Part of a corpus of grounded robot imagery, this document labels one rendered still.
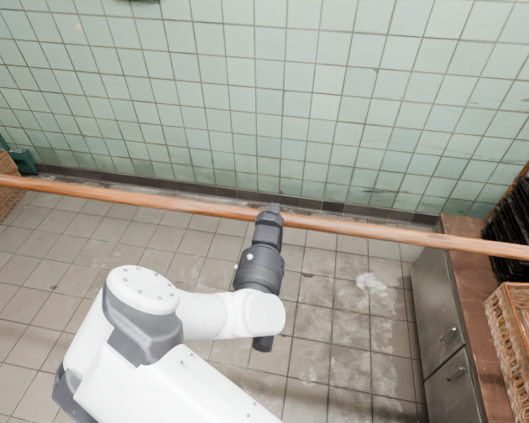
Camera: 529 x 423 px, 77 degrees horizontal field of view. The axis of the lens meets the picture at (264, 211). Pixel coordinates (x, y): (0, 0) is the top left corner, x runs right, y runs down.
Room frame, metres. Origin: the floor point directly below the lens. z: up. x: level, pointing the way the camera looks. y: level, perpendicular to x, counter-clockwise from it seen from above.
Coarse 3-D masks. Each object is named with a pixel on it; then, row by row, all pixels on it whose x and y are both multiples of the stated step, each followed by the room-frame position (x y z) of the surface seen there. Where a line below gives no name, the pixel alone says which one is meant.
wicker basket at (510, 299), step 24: (504, 288) 0.58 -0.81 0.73; (528, 288) 0.58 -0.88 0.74; (504, 312) 0.52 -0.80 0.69; (528, 312) 0.57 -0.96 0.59; (504, 336) 0.48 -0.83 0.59; (528, 336) 0.48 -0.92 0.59; (504, 360) 0.39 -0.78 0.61; (528, 360) 0.35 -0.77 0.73; (528, 384) 0.29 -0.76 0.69; (528, 408) 0.24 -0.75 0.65
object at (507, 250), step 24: (48, 192) 0.58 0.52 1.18; (72, 192) 0.57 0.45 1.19; (96, 192) 0.56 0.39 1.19; (120, 192) 0.56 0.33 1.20; (216, 216) 0.50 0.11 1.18; (240, 216) 0.49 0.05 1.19; (288, 216) 0.48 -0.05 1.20; (384, 240) 0.43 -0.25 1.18; (408, 240) 0.42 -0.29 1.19; (432, 240) 0.42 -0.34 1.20; (456, 240) 0.42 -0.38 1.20; (480, 240) 0.41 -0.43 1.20
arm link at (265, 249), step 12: (264, 216) 0.44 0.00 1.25; (276, 216) 0.44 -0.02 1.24; (264, 228) 0.42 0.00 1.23; (276, 228) 0.42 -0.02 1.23; (252, 240) 0.40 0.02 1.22; (264, 240) 0.40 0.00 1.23; (276, 240) 0.40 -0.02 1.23; (252, 252) 0.37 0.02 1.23; (264, 252) 0.37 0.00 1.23; (276, 252) 0.37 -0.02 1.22; (240, 264) 0.35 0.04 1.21; (264, 264) 0.34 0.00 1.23; (276, 264) 0.35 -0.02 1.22
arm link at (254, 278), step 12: (252, 264) 0.34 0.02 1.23; (240, 276) 0.32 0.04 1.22; (252, 276) 0.32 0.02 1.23; (264, 276) 0.32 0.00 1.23; (276, 276) 0.33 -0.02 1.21; (240, 288) 0.30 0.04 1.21; (252, 288) 0.30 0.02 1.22; (264, 288) 0.30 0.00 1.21; (276, 288) 0.31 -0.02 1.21; (264, 336) 0.24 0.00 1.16; (264, 348) 0.22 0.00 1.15
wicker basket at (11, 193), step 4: (8, 172) 1.78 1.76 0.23; (12, 172) 1.79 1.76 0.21; (16, 172) 1.82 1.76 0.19; (20, 176) 1.83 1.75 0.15; (4, 188) 1.69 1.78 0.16; (8, 188) 1.71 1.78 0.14; (12, 188) 1.73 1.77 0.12; (4, 192) 1.67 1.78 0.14; (8, 192) 1.69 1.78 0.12; (12, 192) 1.71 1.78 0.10; (16, 192) 1.73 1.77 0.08; (4, 196) 1.65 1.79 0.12; (8, 196) 1.67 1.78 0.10; (12, 196) 1.69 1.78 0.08; (4, 200) 1.64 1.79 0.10; (8, 200) 1.66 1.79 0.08; (0, 204) 1.62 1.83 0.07; (4, 204) 1.62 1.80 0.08
